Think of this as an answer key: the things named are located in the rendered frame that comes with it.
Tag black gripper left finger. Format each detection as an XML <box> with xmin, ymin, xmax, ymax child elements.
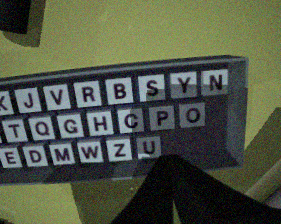
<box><xmin>109</xmin><ymin>155</ymin><xmax>174</xmax><ymax>224</ymax></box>

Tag grey keyboard with keys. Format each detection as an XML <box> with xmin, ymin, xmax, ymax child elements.
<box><xmin>0</xmin><ymin>55</ymin><xmax>250</xmax><ymax>187</ymax></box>

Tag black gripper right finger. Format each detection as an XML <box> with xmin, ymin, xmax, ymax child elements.
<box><xmin>168</xmin><ymin>155</ymin><xmax>281</xmax><ymax>224</ymax></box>

